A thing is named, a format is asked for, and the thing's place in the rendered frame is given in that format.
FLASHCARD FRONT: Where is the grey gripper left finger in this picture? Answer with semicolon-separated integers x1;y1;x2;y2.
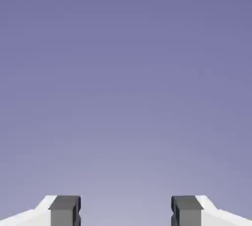
0;194;82;226

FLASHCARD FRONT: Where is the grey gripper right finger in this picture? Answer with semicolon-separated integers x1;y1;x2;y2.
170;194;252;226

